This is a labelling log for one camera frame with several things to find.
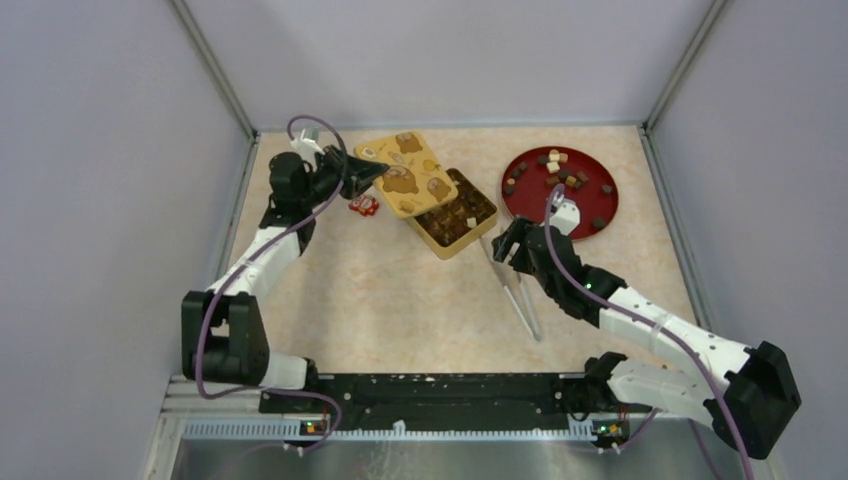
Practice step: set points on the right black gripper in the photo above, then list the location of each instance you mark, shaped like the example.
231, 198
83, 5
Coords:
515, 234

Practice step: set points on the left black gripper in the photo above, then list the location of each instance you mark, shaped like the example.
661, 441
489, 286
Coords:
360, 175

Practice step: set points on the silver metal tongs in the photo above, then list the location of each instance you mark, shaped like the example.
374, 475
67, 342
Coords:
516, 291

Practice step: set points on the gold chocolate tin box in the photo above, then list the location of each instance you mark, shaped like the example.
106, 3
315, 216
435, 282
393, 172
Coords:
444, 229

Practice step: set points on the yellow bear tin lid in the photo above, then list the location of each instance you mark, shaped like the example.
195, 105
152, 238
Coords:
415, 181

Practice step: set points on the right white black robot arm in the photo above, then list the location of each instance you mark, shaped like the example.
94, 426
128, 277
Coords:
746, 395

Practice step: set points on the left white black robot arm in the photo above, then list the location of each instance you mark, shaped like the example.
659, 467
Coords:
223, 337

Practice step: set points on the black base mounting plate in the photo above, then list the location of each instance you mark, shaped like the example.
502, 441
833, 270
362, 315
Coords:
477, 402

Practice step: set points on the grey aluminium rail frame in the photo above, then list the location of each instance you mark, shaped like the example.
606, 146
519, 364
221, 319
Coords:
227, 437

